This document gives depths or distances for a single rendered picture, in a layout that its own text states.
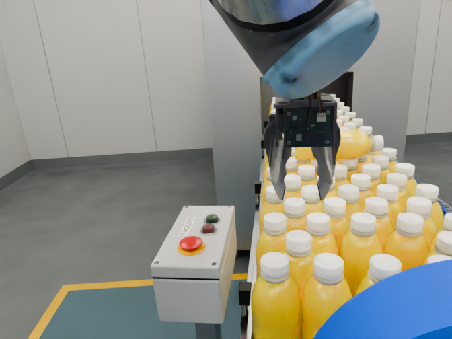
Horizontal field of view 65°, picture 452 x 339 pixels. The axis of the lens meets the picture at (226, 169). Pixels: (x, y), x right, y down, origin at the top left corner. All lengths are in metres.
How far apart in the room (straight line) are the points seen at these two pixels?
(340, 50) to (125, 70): 4.32
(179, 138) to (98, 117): 1.03
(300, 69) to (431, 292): 0.17
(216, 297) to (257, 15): 0.40
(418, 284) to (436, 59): 4.85
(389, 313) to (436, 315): 0.03
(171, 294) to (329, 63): 0.40
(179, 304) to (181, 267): 0.06
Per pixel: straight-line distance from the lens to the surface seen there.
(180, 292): 0.55
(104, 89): 4.65
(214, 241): 0.57
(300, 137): 0.43
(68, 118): 4.87
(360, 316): 0.30
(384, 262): 0.53
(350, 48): 0.28
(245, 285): 0.67
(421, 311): 0.28
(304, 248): 0.55
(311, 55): 0.25
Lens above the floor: 1.39
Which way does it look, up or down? 19 degrees down
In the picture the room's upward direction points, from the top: 4 degrees counter-clockwise
